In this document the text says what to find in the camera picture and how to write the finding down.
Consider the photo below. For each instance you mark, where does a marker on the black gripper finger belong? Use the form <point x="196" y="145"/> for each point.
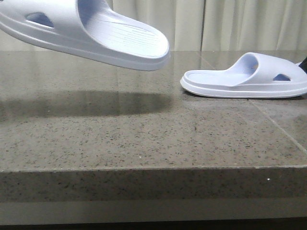
<point x="303" y="65"/>

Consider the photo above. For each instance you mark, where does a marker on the beige curtain backdrop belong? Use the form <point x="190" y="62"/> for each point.
<point x="223" y="25"/>

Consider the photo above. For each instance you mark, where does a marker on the light blue slipper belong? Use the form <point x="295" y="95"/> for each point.
<point x="86" y="28"/>
<point x="254" y="75"/>

